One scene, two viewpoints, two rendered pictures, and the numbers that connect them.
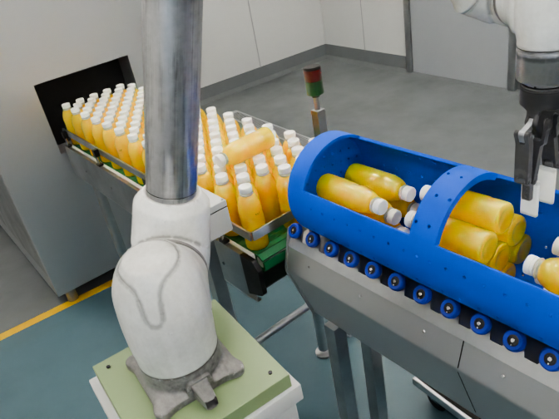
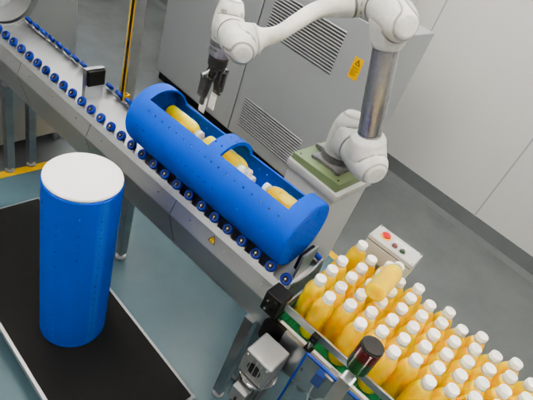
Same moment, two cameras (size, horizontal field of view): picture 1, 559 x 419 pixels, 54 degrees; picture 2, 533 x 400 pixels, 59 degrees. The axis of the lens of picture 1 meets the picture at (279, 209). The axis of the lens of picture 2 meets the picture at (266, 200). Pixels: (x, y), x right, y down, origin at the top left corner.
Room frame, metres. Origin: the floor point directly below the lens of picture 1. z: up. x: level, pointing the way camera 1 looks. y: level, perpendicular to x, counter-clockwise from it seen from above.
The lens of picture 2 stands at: (2.43, -0.94, 2.17)
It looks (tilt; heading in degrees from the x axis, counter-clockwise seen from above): 37 degrees down; 151
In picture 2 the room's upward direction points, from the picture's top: 21 degrees clockwise
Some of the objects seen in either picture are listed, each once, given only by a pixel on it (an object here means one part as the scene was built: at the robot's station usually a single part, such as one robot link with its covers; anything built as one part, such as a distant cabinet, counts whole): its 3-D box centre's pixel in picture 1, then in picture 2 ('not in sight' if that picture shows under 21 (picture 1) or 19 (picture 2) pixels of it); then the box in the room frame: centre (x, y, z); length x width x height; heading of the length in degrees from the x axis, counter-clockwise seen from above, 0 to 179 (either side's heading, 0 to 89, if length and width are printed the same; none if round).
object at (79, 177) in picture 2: not in sight; (83, 176); (1.03, -0.89, 1.03); 0.28 x 0.28 x 0.01
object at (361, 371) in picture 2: (314, 86); (361, 361); (1.92, -0.21, 1.18); 0.06 x 0.06 x 0.05
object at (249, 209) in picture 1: (252, 218); (351, 263); (1.41, 0.08, 0.99); 0.07 x 0.07 x 0.19
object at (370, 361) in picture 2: (312, 74); (368, 351); (1.92, -0.21, 1.23); 0.06 x 0.06 x 0.04
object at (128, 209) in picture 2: not in sight; (126, 218); (0.48, -0.64, 0.31); 0.06 x 0.06 x 0.63; 34
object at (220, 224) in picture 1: (196, 211); (390, 252); (1.41, 0.24, 1.05); 0.20 x 0.10 x 0.10; 34
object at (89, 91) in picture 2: not in sight; (93, 82); (0.29, -0.86, 1.00); 0.10 x 0.04 x 0.15; 124
